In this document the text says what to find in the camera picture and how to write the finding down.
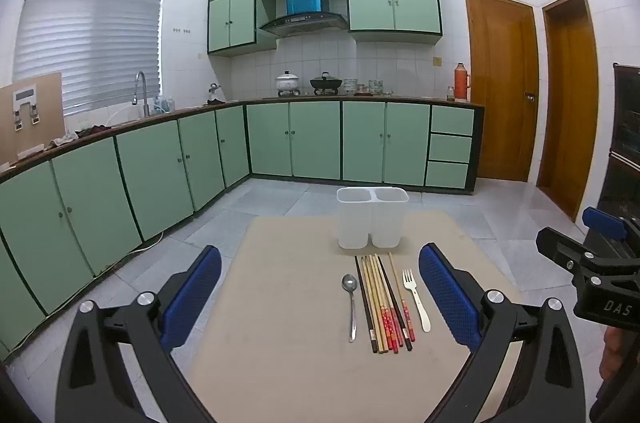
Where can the metal kitchen faucet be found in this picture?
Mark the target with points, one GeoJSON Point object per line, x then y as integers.
{"type": "Point", "coordinates": [141, 88]}

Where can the black cabinet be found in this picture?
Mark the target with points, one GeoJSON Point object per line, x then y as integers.
{"type": "Point", "coordinates": [625, 143]}

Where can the stack of bowls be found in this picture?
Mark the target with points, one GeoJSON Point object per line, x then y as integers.
{"type": "Point", "coordinates": [350, 87]}

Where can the person's right hand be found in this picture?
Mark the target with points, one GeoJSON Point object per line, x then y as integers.
{"type": "Point", "coordinates": [611, 353]}

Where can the green drawer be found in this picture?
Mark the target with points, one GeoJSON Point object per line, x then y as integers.
{"type": "Point", "coordinates": [447, 175]}
{"type": "Point", "coordinates": [449, 149]}
{"type": "Point", "coordinates": [452, 120]}

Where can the plain wooden door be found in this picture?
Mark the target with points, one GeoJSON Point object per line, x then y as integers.
{"type": "Point", "coordinates": [570, 103]}

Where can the white two-compartment utensil holder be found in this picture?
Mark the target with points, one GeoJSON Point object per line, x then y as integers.
{"type": "Point", "coordinates": [372, 223]}

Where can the orange thermos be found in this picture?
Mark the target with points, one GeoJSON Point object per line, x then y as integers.
{"type": "Point", "coordinates": [462, 84]}

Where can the white cooking pot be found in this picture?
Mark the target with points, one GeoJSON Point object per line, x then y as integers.
{"type": "Point", "coordinates": [287, 84]}

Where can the plain wooden chopstick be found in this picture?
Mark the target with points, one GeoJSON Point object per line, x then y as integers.
{"type": "Point", "coordinates": [370, 303]}
{"type": "Point", "coordinates": [374, 303]}

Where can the white plastic fork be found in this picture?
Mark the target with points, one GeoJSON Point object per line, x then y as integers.
{"type": "Point", "coordinates": [416, 303]}

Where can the white cloth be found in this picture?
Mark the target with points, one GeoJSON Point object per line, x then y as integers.
{"type": "Point", "coordinates": [64, 140]}

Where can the dish soap bottles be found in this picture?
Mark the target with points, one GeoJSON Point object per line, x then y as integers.
{"type": "Point", "coordinates": [164, 105]}

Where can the black range hood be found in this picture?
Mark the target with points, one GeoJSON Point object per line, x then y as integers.
{"type": "Point", "coordinates": [305, 23]}

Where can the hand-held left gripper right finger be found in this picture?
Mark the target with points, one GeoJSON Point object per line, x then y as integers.
{"type": "Point", "coordinates": [447, 298]}

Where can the dark cloth on counter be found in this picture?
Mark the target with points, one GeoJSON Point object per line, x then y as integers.
{"type": "Point", "coordinates": [94, 131]}

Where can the white window blind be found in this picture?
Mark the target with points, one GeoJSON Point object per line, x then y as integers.
{"type": "Point", "coordinates": [90, 28]}

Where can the metal spoon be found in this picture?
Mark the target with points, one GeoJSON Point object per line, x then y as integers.
{"type": "Point", "coordinates": [349, 284]}

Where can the small glass jar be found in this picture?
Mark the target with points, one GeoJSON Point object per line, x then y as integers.
{"type": "Point", "coordinates": [450, 94]}

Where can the metal kettle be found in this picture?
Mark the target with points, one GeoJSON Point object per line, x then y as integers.
{"type": "Point", "coordinates": [215, 94]}

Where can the wooden board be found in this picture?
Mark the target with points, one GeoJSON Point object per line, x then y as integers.
{"type": "Point", "coordinates": [50, 123]}

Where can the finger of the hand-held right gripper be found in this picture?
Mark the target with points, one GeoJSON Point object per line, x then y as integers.
{"type": "Point", "coordinates": [604, 223]}
{"type": "Point", "coordinates": [562, 250]}

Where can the black wok with lid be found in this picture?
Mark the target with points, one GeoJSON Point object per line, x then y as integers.
{"type": "Point", "coordinates": [326, 83]}

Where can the patterned bowl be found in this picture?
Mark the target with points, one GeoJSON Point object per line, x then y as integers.
{"type": "Point", "coordinates": [375, 87]}

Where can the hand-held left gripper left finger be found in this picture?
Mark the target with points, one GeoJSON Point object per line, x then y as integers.
{"type": "Point", "coordinates": [195, 298]}

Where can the red patterned wooden chopstick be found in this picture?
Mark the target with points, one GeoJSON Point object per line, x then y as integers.
{"type": "Point", "coordinates": [389, 303]}
{"type": "Point", "coordinates": [403, 303]}
{"type": "Point", "coordinates": [384, 303]}
{"type": "Point", "coordinates": [379, 303]}

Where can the green lower kitchen cabinets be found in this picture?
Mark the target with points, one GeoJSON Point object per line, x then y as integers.
{"type": "Point", "coordinates": [315, 138]}

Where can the wall hooks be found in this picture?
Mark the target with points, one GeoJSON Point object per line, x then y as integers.
{"type": "Point", "coordinates": [181, 31]}

